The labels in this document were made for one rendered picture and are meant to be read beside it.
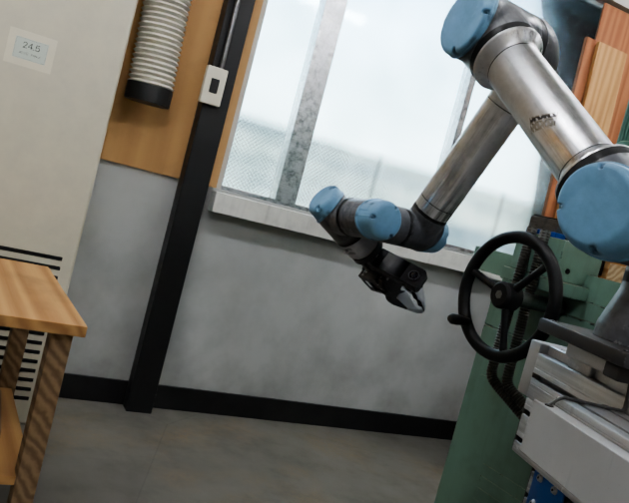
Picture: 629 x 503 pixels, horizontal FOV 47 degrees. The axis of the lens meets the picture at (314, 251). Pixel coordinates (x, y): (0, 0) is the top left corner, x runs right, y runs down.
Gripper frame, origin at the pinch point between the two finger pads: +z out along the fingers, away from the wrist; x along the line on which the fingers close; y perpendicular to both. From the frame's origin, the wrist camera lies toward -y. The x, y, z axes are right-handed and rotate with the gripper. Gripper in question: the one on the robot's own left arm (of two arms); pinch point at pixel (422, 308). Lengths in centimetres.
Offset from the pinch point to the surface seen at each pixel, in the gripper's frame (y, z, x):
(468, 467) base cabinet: 6.2, 46.6, 16.0
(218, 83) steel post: 118, -35, -45
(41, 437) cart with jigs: 36, -33, 70
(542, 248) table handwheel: -17.4, 2.1, -22.0
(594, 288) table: -18.1, 21.0, -26.5
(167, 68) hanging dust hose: 114, -52, -33
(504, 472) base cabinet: -5.2, 44.6, 13.5
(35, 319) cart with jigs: 33, -52, 52
